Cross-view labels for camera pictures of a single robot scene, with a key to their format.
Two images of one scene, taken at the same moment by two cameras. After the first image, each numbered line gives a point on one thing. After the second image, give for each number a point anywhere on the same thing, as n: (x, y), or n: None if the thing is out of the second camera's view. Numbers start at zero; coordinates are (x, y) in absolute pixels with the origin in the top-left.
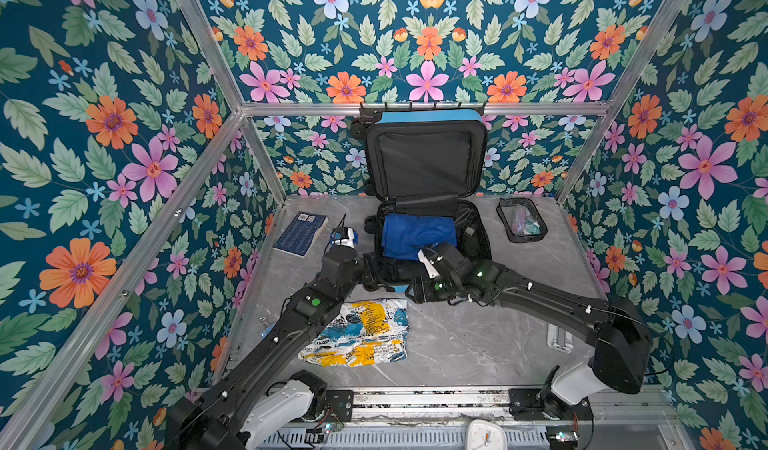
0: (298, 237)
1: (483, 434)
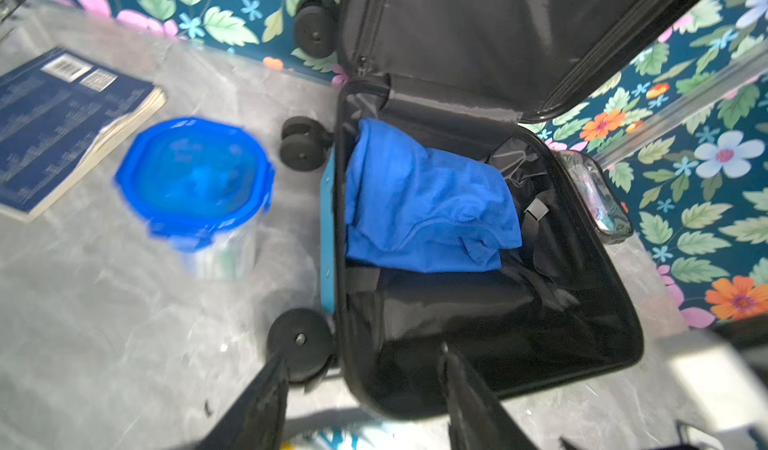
0: (60, 115)
1: None
